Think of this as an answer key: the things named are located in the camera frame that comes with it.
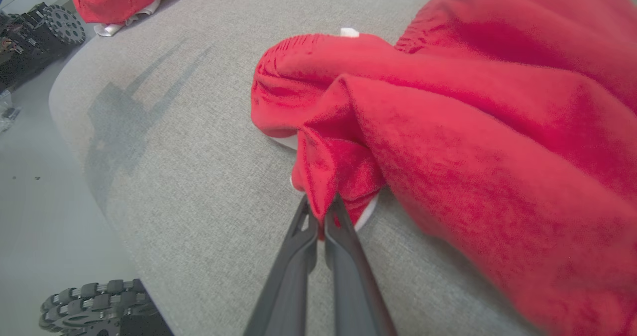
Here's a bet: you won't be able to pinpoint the clear plastic item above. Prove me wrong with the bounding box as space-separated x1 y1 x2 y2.
0 90 21 131

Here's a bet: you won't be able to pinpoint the red shorts with white stripe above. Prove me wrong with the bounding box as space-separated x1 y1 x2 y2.
250 0 637 336

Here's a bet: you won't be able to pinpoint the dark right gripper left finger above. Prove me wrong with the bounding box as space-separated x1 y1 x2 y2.
243 195 319 336

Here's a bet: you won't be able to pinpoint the grey fabric sofa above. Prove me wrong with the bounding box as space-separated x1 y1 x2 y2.
48 0 637 336

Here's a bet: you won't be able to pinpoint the black machine with toothed wheel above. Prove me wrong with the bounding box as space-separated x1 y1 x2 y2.
0 2 86 93

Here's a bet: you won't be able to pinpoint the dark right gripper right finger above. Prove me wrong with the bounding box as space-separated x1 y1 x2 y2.
323 193 399 336

